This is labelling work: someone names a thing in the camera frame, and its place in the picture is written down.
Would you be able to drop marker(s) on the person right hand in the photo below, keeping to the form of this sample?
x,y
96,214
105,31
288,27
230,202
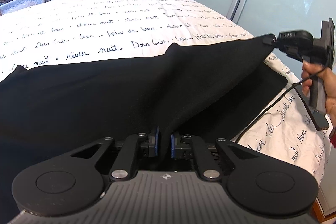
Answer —
x,y
321,80

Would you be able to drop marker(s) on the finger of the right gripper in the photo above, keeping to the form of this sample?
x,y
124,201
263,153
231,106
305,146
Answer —
x,y
268,39

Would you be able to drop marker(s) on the blue blanket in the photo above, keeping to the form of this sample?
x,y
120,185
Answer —
x,y
23,1

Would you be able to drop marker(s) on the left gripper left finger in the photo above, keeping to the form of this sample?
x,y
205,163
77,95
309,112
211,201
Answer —
x,y
134,148

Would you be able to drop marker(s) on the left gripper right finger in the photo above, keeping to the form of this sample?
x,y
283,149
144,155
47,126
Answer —
x,y
194,149

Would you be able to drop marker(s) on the black pants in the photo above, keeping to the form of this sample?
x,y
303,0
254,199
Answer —
x,y
211,91

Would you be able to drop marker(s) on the white quilt with script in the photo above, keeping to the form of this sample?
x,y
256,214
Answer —
x,y
74,31

